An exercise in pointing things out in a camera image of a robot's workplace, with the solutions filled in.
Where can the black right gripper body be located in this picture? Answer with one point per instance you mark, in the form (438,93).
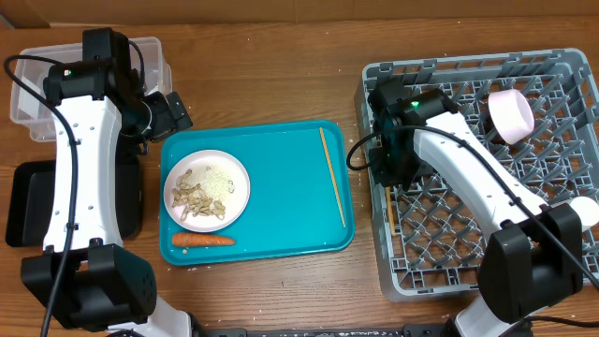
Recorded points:
(398,167)

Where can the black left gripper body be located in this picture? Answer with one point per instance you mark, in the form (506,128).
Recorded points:
(162,121)

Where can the wooden chopstick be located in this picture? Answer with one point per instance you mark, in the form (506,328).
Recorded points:
(332,175)
(390,213)

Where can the pink bowl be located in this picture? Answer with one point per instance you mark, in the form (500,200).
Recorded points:
(511,115)

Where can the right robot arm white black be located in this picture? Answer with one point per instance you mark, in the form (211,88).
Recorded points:
(534,254)

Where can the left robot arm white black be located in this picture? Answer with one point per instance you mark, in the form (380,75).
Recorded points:
(85,278)

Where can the grey dishwasher rack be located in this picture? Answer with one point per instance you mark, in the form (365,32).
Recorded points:
(438,244)

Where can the teal serving tray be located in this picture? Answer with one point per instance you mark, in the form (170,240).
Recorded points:
(292,209)

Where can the orange carrot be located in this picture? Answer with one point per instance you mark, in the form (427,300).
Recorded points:
(197,239)

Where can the clear plastic bin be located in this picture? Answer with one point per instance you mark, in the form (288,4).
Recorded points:
(28,112)

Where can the black plastic tray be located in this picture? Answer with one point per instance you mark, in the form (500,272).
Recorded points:
(29,212)

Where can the white cup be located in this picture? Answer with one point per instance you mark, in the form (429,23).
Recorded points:
(587,210)

